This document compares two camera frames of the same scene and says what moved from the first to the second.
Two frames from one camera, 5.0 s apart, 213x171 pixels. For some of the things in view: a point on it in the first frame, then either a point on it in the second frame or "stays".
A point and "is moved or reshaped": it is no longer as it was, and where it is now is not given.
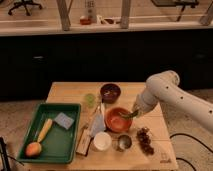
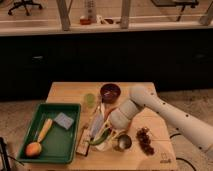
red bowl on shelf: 84,21 stays
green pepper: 129,115 is moved or reshaped
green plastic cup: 90,100 stays
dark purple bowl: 110,93 stays
